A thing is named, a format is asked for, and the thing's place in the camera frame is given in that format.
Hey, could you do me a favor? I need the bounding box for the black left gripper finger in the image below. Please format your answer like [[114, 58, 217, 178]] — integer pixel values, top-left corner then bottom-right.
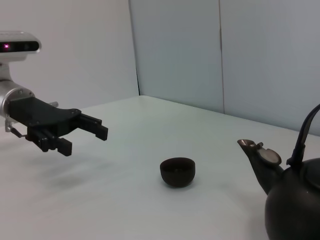
[[77, 112, 109, 142], [26, 127, 73, 158]]

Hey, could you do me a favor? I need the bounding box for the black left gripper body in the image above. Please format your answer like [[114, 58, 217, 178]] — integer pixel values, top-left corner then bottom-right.
[[8, 97, 82, 139]]

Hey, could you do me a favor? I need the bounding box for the dark brown round teacup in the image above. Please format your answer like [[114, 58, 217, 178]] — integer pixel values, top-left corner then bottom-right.
[[159, 156, 196, 188]]

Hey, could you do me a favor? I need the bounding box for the black cast iron teapot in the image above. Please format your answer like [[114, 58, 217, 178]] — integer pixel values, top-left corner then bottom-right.
[[236, 102, 320, 240]]

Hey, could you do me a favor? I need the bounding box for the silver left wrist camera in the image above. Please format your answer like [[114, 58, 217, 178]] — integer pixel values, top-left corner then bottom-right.
[[0, 30, 42, 62]]

